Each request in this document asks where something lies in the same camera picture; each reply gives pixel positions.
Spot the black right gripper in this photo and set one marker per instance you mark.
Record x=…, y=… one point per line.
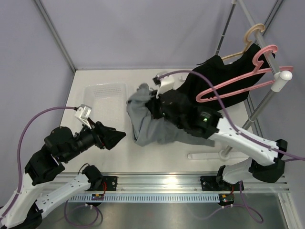
x=153, y=105

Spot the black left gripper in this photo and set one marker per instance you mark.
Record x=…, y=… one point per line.
x=106, y=137

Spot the grey shirt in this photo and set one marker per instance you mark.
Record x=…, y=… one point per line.
x=146, y=130

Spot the pink plastic hanger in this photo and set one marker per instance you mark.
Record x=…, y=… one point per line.
x=243, y=78

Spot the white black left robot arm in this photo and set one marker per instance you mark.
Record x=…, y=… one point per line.
x=27, y=207

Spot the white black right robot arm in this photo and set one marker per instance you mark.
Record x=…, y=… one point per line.
x=264, y=160

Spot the black shirt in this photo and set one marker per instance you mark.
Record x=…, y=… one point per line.
x=217, y=72

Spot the white plastic basket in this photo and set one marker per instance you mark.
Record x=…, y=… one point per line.
x=108, y=103

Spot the silver clothes rack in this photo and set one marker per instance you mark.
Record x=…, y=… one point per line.
x=225, y=154

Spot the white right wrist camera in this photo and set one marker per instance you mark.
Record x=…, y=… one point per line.
x=165, y=84

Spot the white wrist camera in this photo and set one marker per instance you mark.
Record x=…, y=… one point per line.
x=83, y=113
x=165, y=84

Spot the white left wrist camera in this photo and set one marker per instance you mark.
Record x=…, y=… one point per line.
x=83, y=113

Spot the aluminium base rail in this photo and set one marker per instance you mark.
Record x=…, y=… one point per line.
x=184, y=183

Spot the white slotted cable duct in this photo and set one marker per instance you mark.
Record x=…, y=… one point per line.
x=145, y=198

